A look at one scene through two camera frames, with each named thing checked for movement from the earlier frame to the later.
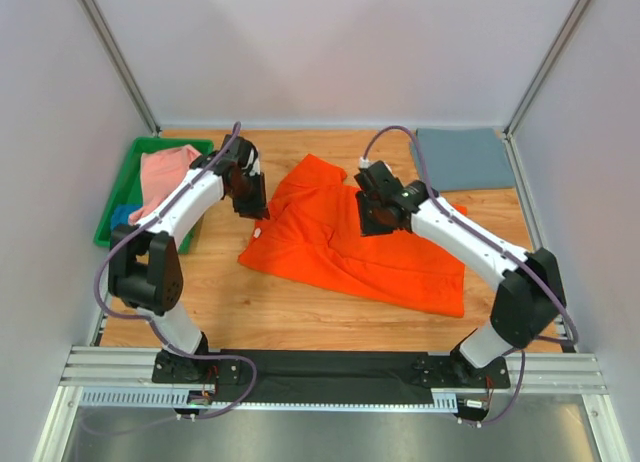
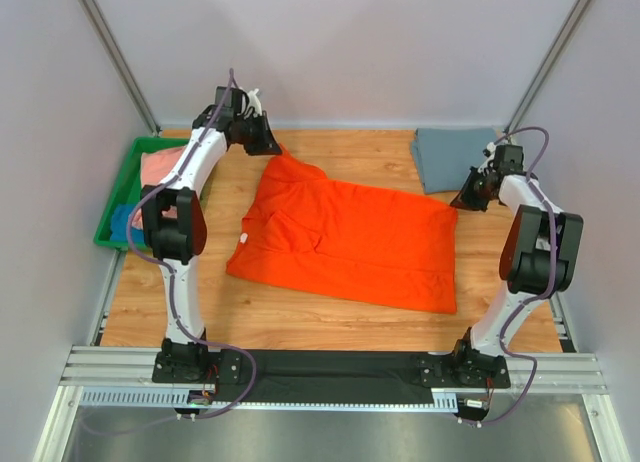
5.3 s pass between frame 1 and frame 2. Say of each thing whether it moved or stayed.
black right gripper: moved
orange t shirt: moved
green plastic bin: stayed
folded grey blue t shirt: stayed
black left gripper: moved
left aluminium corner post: stayed
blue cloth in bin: stayed
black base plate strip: stayed
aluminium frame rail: stayed
